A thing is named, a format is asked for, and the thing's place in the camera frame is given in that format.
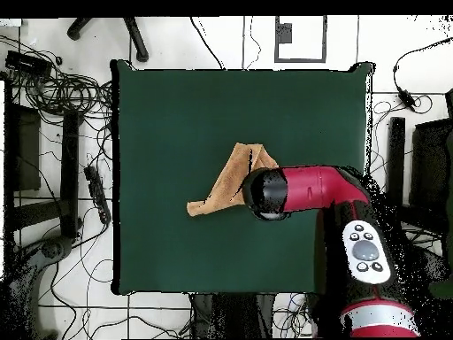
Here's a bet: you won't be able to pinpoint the black floor equipment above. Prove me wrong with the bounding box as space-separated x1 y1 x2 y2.
418 245 450 284

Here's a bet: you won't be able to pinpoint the tangled black cables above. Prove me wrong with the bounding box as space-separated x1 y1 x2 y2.
0 35 114 143

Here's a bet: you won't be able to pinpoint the black power adapter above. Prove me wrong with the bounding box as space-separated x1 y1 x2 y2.
396 86 418 112

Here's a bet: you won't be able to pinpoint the black round device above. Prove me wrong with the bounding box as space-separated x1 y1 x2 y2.
40 236 74 261

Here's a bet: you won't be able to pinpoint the orange terry towel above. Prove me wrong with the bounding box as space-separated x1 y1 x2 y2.
186 142 280 218

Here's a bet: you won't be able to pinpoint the black tripod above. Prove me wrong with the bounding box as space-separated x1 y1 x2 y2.
66 16 150 63

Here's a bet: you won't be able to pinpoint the black power strip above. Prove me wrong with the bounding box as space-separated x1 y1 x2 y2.
83 165 112 226

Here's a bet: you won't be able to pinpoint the black metal frame stand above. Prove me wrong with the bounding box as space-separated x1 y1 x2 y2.
385 88 453 242
2 72 84 249

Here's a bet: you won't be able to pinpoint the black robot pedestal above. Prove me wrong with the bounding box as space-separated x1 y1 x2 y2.
190 292 275 339

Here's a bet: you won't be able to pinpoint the dark green table cloth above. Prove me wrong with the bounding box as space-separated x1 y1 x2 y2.
110 58 376 297

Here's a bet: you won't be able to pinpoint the grey floor frame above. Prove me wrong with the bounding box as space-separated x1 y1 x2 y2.
274 15 327 64

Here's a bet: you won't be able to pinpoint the dark grey floor plate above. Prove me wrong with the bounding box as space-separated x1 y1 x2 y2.
276 22 294 44

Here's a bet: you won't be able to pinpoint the black box device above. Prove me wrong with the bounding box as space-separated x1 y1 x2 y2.
4 50 53 78

